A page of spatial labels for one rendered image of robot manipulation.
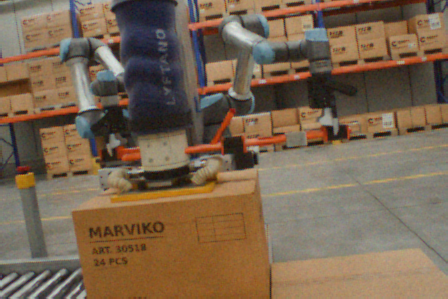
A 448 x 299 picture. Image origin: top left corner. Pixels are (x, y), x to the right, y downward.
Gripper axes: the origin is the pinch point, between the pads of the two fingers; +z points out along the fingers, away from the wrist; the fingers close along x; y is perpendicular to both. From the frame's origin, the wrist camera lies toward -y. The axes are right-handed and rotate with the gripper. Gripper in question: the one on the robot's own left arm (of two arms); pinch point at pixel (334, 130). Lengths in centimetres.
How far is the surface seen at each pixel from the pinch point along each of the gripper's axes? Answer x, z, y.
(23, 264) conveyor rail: -32, 49, 148
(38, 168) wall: -833, 93, 641
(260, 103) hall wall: -845, 4, 26
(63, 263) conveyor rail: -31, 50, 127
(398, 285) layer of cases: 10, 53, -13
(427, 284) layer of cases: 12, 53, -22
